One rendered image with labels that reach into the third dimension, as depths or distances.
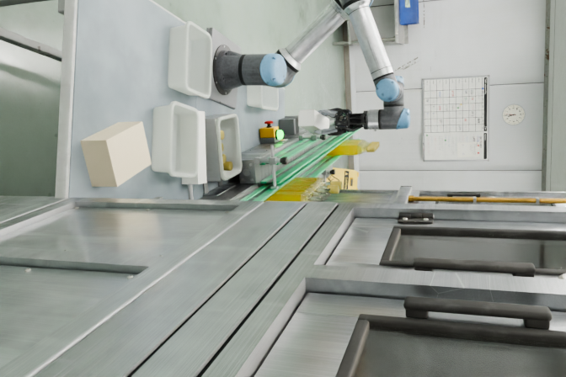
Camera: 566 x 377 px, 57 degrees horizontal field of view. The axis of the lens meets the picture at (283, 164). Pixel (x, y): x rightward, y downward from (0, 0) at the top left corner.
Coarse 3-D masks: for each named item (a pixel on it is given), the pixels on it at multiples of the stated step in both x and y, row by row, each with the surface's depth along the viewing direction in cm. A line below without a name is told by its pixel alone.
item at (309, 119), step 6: (300, 114) 195; (306, 114) 194; (312, 114) 193; (318, 114) 200; (300, 120) 195; (306, 120) 194; (312, 120) 193; (318, 120) 200; (324, 120) 208; (300, 126) 196; (306, 126) 196; (312, 126) 195; (318, 126) 200; (324, 126) 208; (312, 132) 212
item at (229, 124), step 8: (216, 120) 181; (224, 120) 195; (232, 120) 194; (216, 128) 179; (224, 128) 195; (232, 128) 194; (224, 136) 196; (232, 136) 195; (224, 144) 196; (232, 144) 196; (240, 144) 196; (224, 152) 197; (232, 152) 196; (240, 152) 196; (232, 160) 197; (240, 160) 196; (232, 168) 197; (240, 168) 196; (224, 176) 183; (232, 176) 189
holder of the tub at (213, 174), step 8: (208, 120) 179; (208, 128) 180; (208, 136) 181; (216, 136) 180; (208, 144) 181; (216, 144) 180; (208, 152) 182; (216, 152) 181; (208, 160) 182; (216, 160) 181; (208, 168) 183; (216, 168) 182; (208, 176) 184; (216, 176) 183; (224, 184) 201; (208, 192) 189; (216, 192) 189
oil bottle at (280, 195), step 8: (280, 192) 198; (288, 192) 197; (296, 192) 196; (304, 192) 196; (264, 200) 197; (272, 200) 196; (280, 200) 195; (288, 200) 194; (296, 200) 193; (304, 200) 192
